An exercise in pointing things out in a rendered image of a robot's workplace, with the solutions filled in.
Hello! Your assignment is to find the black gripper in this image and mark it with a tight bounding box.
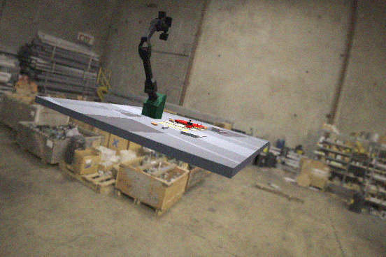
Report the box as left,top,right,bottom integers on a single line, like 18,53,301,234
159,16,173,41

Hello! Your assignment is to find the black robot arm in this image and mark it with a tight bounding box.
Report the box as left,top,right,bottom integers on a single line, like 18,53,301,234
138,11,166,101

